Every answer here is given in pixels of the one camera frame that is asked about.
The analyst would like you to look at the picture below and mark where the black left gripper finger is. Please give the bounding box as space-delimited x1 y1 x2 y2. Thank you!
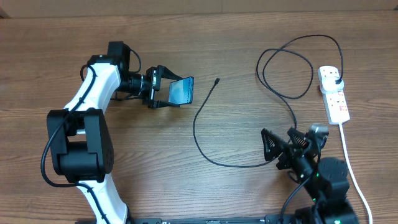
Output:
157 65 182 81
148 100 180 109

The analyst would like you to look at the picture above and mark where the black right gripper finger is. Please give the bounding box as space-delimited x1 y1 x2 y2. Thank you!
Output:
287 128 310 148
261 129 288 161

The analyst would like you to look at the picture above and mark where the blue Galaxy smartphone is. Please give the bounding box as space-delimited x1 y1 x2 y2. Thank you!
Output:
169 77 194 105

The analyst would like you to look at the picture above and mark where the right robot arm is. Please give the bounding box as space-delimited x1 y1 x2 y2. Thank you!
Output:
261 124 359 223

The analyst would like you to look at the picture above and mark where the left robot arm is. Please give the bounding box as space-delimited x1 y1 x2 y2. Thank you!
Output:
40 41 193 223

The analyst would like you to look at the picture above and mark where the white charger plug adapter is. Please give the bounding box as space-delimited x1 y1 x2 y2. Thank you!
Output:
320 77 345 94

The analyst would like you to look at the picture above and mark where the white power strip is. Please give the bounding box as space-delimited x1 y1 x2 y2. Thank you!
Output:
318 66 350 125

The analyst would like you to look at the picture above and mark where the white power strip cord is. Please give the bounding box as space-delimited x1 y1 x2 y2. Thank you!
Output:
338 123 374 224

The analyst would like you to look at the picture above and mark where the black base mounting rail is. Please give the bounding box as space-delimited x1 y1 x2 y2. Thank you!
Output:
74 213 312 224

